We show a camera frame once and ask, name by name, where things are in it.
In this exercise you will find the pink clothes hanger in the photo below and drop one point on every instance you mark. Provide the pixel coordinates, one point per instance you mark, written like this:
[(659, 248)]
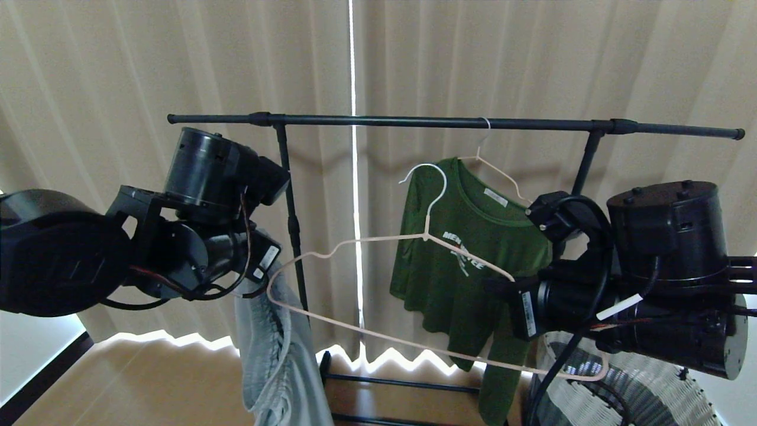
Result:
[(378, 238), (502, 174)]

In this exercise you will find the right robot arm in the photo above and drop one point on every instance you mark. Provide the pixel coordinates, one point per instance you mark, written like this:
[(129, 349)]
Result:
[(668, 236)]

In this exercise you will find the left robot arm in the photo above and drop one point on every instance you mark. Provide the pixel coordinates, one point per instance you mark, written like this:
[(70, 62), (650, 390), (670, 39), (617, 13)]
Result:
[(53, 254)]

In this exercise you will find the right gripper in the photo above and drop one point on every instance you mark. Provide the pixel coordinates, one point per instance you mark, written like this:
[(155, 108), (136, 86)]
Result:
[(562, 302)]

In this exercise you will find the pale grey shorts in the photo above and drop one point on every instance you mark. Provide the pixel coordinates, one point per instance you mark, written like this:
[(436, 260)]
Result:
[(278, 367)]

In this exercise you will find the black clothes rack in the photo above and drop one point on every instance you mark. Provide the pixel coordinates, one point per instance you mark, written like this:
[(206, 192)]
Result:
[(414, 122)]

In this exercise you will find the white laundry basket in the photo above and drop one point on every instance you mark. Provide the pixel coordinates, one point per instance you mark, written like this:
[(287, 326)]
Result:
[(650, 402)]

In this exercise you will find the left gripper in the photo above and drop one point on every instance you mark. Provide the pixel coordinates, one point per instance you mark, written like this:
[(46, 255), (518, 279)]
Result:
[(219, 260)]

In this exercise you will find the green long-sleeved shirt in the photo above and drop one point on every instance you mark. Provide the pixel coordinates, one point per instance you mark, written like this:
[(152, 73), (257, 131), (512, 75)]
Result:
[(443, 296)]

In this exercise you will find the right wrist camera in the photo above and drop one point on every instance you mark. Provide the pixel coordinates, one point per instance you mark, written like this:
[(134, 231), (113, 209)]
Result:
[(553, 216)]

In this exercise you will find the beige curtain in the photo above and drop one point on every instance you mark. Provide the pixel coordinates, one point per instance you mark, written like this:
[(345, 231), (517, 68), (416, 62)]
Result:
[(148, 71)]

